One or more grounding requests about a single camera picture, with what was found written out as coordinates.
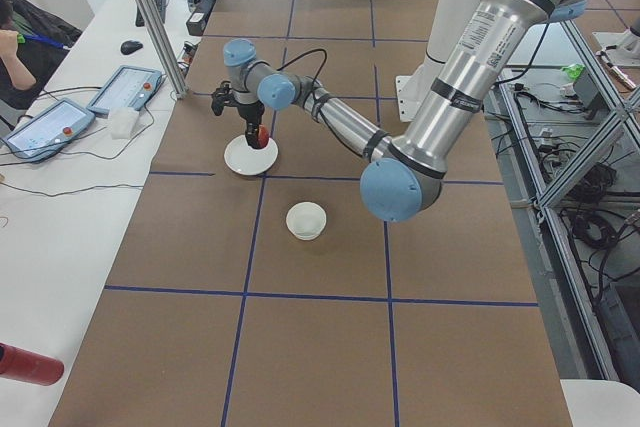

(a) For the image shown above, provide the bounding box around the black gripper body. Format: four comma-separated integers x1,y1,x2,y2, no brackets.
237,102,264,125

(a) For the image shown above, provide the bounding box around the red yellow apple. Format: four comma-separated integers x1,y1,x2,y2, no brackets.
255,125,270,150

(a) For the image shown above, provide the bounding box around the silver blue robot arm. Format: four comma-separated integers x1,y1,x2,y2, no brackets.
211,0,586,222

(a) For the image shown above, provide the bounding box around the white round plate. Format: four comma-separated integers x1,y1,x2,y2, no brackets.
223,135,279,176

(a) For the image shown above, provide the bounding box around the white bowl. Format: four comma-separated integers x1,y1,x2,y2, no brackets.
285,201,327,241

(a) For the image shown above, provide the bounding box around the black box on table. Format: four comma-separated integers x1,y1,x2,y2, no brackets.
186,0,215,37

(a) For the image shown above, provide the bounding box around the far teach pendant tablet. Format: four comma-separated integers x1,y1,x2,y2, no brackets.
87,65,163,116

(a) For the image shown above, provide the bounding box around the teach pendant tablet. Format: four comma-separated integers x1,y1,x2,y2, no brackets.
2,98,95,163
87,65,163,116

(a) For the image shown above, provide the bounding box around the white foam block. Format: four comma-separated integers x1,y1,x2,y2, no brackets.
107,107,139,140

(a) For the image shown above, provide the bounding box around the black computer mouse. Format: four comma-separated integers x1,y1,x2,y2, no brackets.
120,40,144,56

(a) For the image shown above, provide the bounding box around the near teach pendant tablet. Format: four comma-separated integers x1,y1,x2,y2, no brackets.
2,98,95,163

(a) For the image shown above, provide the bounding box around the seated person in black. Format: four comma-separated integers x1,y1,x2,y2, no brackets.
1,0,82,111

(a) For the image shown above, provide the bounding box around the red cylinder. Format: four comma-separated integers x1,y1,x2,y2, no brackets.
1,343,65,386

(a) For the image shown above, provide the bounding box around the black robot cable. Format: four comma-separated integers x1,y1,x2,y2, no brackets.
276,48,329,93

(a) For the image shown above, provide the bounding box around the aluminium frame column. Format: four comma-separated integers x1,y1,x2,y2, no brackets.
135,0,188,100

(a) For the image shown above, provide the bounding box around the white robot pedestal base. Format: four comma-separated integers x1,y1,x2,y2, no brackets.
396,0,479,122

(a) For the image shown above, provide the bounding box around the aluminium frame rack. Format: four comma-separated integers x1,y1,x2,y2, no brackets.
485,0,639,386

